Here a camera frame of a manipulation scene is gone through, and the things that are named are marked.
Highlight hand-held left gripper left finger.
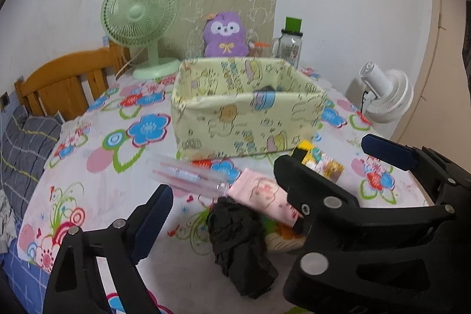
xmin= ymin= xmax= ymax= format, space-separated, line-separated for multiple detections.
xmin=42 ymin=185 xmax=174 ymax=314

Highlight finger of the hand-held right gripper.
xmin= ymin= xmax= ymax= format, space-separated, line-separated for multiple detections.
xmin=273 ymin=149 xmax=471 ymax=314
xmin=361 ymin=133 xmax=471 ymax=206

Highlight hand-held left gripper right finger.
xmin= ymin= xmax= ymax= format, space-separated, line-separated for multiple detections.
xmin=292 ymin=215 xmax=307 ymax=237

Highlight green printed packet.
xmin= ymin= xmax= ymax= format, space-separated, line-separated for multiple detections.
xmin=262 ymin=217 xmax=306 ymax=253

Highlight clear zip bags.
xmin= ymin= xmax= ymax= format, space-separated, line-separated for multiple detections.
xmin=151 ymin=152 xmax=230 ymax=197

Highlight yellow snack packet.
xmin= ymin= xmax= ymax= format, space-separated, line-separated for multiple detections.
xmin=300 ymin=140 xmax=344 ymax=184

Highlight black cloth bundle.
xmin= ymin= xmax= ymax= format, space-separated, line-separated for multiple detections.
xmin=206 ymin=197 xmax=279 ymax=298

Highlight yellow printed fabric storage box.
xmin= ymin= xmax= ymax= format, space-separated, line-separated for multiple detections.
xmin=170 ymin=57 xmax=327 ymax=161

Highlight white circulating fan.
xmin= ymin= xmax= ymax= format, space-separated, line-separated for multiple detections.
xmin=359 ymin=62 xmax=415 ymax=123

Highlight beige wooden cabinet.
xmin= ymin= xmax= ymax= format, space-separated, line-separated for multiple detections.
xmin=390 ymin=0 xmax=471 ymax=190

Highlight glass jar with green lid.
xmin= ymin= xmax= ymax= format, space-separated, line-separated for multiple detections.
xmin=271 ymin=17 xmax=304 ymax=69

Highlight blue bedsheet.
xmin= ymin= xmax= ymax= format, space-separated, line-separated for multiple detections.
xmin=0 ymin=238 xmax=50 ymax=314

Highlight grey plaid pillow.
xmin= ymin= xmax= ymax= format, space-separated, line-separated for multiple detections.
xmin=0 ymin=104 xmax=63 ymax=222

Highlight white crumpled cloth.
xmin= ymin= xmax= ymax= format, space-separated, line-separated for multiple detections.
xmin=0 ymin=189 xmax=18 ymax=254

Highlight small glass with orange lid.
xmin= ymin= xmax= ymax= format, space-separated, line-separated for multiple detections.
xmin=247 ymin=29 xmax=272 ymax=59

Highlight wooden bed headboard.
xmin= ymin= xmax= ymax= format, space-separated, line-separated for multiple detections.
xmin=15 ymin=44 xmax=128 ymax=120

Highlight purple plush toy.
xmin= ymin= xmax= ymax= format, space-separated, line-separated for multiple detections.
xmin=203 ymin=11 xmax=250 ymax=58

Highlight green desk fan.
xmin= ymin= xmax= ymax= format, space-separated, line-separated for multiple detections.
xmin=101 ymin=0 xmax=182 ymax=80

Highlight beige printed cardboard panel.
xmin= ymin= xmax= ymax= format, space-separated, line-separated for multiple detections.
xmin=176 ymin=0 xmax=277 ymax=59

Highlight white fan cable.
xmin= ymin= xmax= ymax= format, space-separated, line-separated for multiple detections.
xmin=116 ymin=45 xmax=146 ymax=80

